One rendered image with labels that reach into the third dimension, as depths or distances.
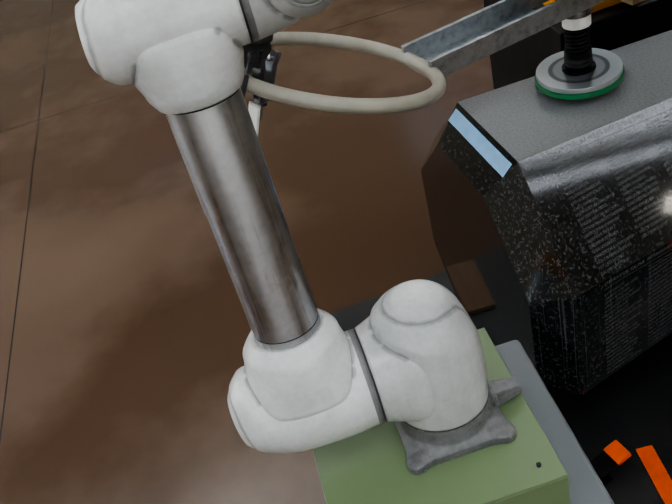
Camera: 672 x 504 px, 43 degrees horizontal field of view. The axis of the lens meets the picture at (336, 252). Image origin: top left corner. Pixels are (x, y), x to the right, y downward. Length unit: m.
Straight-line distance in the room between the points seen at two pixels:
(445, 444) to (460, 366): 0.16
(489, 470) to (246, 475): 1.36
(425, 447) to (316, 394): 0.24
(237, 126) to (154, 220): 2.73
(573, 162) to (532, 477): 0.95
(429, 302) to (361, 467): 0.32
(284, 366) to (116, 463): 1.68
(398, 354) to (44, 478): 1.86
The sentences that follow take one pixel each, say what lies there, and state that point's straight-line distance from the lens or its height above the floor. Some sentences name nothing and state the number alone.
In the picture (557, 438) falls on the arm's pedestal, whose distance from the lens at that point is 1.53.
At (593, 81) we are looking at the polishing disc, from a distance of 2.24.
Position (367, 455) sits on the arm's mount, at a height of 0.88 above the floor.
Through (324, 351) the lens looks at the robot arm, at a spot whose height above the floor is 1.15.
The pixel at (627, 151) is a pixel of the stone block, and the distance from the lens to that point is 2.18.
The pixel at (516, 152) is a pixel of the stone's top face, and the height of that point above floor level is 0.84.
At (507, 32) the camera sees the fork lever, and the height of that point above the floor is 1.12.
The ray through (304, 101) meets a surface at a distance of 1.64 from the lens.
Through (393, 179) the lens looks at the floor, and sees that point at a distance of 3.59.
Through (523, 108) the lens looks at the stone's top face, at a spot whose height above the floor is 0.84.
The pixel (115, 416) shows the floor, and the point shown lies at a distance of 3.00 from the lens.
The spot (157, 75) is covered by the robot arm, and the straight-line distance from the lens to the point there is 1.04.
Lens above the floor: 2.01
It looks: 38 degrees down
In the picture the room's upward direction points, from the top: 16 degrees counter-clockwise
